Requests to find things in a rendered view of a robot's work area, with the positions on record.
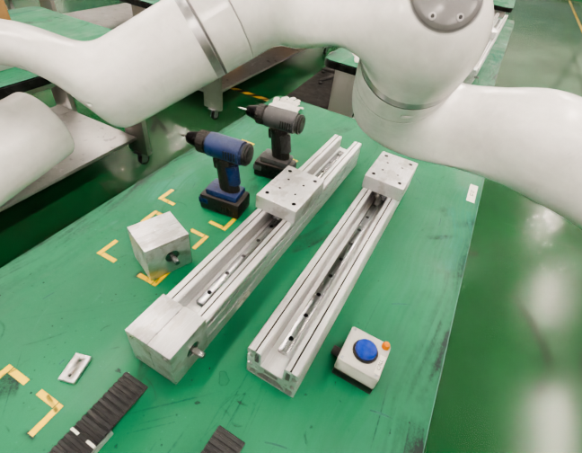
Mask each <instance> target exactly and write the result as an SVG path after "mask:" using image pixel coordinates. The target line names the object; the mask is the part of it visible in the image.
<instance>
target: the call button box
mask: <svg viewBox="0 0 582 453"><path fill-rule="evenodd" d="M361 339H368V340H370V341H372V342H373V343H374V344H375V346H376V348H377V354H376V356H375V358H374V359H373V360H362V359H360V358H359V357H358V355H357V354H356V350H355V347H356V344H357V342H358V341H359V340H361ZM382 344H383V342H382V341H380V340H378V339H376V338H375V337H374V336H372V335H370V334H368V333H365V332H363V331H361V330H359V329H358V328H356V327H352V329H351V331H350V333H349V335H348V338H347V340H346V341H345V343H344V345H343V347H342V349H341V348H340V347H338V346H336V345H334V346H333V348H332V350H331V354H333V355H335V356H336V357H338V358H337V360H336V362H335V364H334V367H333V369H332V373H333V374H335V375H336V376H338V377H340V378H342V379H344V380H346V381H348V382H349V383H350V384H352V385H353V386H356V387H358V388H359V389H361V390H363V391H365V392H366V393H368V394H371V392H372V391H373V389H374V387H375V385H376V384H377V382H378V380H379V378H380V376H381V374H382V371H383V368H384V364H385V362H386V360H387V357H388V354H389V352H390V349H391V347H390V349H389V350H388V351H385V350H383V348H382Z"/></svg>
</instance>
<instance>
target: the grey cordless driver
mask: <svg viewBox="0 0 582 453"><path fill-rule="evenodd" d="M239 109H240V110H244V111H246V115H247V116H249V117H251V118H252V119H254V120H255V122H256V123H258V124H261V125H264V126H266V127H269V138H271V149H269V148H267V149H266V150H265V151H263V152H262V153H261V154H260V156H259V157H258V158H257V159H256V160H255V162H254V163H253V169H254V173H255V174H257V175H260V176H264V177H267V178H270V179H272V180H273V179H274V178H275V177H276V176H278V175H279V174H280V173H281V172H282V171H283V170H284V169H285V168H287V167H288V166H292V167H294V168H295V167H296V160H293V156H292V155H290V154H289V153H291V134H295V133H296V135H299V134H301V133H302V132H303V129H304V124H305V116H304V115H303V114H301V115H300V113H299V112H295V111H290V110H286V109H282V108H279V107H276V106H272V105H269V106H268V105H267V104H263V103H260V104H259V105H248V106H247V108H246V109H245V108H242V107H239ZM290 133H291V134H290Z"/></svg>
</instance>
